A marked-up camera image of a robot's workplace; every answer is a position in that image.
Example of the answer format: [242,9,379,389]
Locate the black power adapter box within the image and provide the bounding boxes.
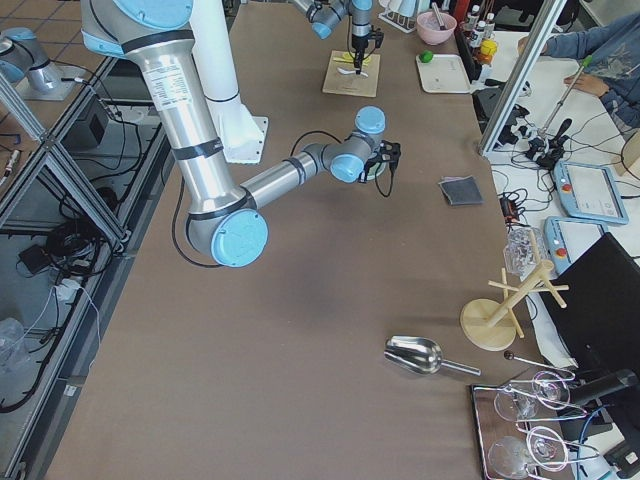
[19,245,51,274]

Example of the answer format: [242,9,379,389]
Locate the wooden mug tree stand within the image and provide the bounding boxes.
[460,232,569,351]

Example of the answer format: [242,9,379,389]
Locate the black monitor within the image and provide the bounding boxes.
[541,233,639,373]

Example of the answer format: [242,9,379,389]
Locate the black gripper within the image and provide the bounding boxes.
[360,141,401,183]

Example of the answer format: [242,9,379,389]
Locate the clear glass jar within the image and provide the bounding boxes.
[503,227,549,277]

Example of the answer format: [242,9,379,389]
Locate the white plastic tray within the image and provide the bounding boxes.
[415,54,471,94]

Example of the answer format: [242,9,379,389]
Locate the blue teach pendant upper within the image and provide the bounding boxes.
[553,161,629,225]

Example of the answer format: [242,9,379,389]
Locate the aluminium frame post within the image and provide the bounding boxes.
[478,0,566,157]

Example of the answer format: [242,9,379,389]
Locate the green lime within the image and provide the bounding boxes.
[420,50,433,63]

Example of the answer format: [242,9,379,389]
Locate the blue teach pendant lower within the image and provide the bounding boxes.
[543,216,608,274]

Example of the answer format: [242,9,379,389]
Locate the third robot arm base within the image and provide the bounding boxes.
[1,27,73,101]

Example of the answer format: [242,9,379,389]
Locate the orange sauce bottle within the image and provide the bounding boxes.
[476,38,498,65]

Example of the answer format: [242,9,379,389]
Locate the pink mixing bowl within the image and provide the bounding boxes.
[416,11,458,45]

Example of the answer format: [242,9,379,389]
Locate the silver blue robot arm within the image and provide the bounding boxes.
[81,1,386,267]

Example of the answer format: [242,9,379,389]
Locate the blue teach pendant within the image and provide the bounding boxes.
[543,216,608,274]
[553,161,629,225]

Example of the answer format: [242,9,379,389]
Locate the light green bowl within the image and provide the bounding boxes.
[366,163,389,181]

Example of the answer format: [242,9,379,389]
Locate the wooden cutting board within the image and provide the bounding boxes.
[322,50,380,98]

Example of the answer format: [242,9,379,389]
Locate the white spoon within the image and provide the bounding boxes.
[336,67,369,78]

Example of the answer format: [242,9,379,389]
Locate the steel metal scoop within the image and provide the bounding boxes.
[384,335,482,376]

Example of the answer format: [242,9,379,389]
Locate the person in blue hoodie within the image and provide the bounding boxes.
[541,12,639,137]

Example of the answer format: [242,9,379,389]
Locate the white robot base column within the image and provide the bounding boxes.
[190,0,268,165]

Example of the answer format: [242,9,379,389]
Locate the dark grey folded cloth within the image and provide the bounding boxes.
[438,176,484,206]

